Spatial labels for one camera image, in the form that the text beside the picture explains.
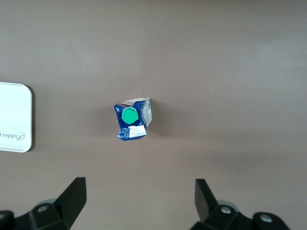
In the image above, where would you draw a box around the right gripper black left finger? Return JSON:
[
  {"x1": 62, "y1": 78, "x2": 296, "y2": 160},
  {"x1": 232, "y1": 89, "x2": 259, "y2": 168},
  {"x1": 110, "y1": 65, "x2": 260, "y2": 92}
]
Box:
[{"x1": 14, "y1": 177, "x2": 87, "y2": 230}]

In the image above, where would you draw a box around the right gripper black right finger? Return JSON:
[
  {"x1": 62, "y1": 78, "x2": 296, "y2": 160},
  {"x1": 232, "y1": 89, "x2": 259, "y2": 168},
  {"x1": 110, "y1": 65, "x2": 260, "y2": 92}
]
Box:
[{"x1": 191, "y1": 179, "x2": 250, "y2": 230}]

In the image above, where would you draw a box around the blue milk carton green cap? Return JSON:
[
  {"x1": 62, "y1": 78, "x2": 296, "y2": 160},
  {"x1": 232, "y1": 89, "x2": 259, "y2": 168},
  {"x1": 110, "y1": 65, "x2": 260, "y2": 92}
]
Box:
[{"x1": 112, "y1": 97, "x2": 153, "y2": 142}]

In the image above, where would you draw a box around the beige rabbit print tray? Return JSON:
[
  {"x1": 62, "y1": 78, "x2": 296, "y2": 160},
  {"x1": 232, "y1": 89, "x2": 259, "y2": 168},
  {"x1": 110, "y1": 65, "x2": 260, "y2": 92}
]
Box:
[{"x1": 0, "y1": 81, "x2": 33, "y2": 153}]

